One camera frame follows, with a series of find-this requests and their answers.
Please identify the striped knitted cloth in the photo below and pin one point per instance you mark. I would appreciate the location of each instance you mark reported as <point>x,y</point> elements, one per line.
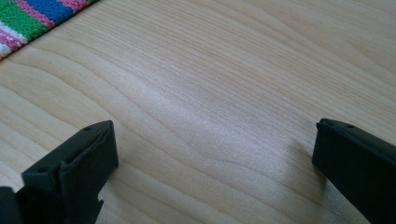
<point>28,18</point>

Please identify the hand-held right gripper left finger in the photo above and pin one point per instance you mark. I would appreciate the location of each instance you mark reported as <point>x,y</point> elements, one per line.
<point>77,174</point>

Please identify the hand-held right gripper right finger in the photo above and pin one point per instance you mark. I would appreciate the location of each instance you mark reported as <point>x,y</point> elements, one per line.
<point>358,165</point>

